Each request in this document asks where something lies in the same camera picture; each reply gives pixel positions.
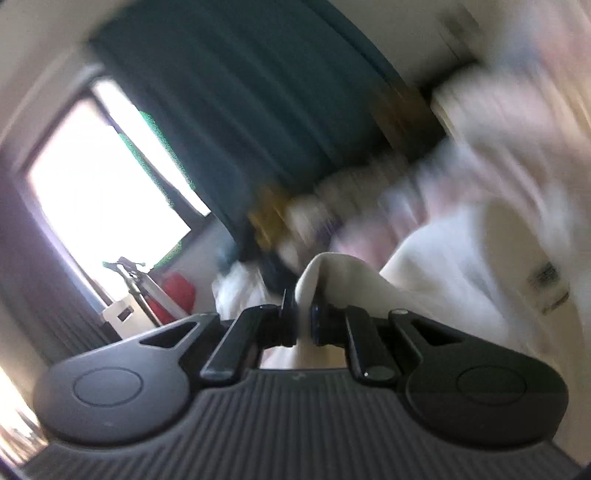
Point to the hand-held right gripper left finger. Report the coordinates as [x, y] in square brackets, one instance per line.
[288, 318]

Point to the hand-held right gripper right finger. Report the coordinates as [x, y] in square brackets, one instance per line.
[319, 323]

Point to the cream white pants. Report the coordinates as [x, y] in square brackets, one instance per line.
[452, 277]

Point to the black garment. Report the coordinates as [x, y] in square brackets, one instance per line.
[268, 267]

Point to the white padded quilt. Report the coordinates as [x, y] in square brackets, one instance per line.
[238, 290]

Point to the yellow garment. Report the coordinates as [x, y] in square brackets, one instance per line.
[270, 214]

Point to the red bag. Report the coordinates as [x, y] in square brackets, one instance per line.
[178, 295]

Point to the folding rack with red bag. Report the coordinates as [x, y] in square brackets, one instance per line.
[138, 286]

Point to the white folding board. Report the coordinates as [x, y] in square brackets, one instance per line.
[122, 318]

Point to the dark framed window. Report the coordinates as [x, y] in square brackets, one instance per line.
[106, 194]

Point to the pastel tie-dye duvet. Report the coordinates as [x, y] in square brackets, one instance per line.
[461, 152]

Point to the teal curtain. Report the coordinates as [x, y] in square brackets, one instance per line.
[41, 277]
[240, 101]

